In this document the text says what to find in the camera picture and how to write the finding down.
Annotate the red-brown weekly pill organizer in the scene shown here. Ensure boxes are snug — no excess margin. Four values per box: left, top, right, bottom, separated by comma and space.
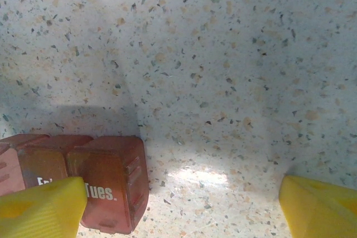
0, 133, 149, 235

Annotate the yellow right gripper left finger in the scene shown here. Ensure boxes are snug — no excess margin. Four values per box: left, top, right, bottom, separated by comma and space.
0, 176, 88, 238

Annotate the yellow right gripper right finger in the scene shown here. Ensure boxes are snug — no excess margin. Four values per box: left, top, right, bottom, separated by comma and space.
278, 175, 357, 238

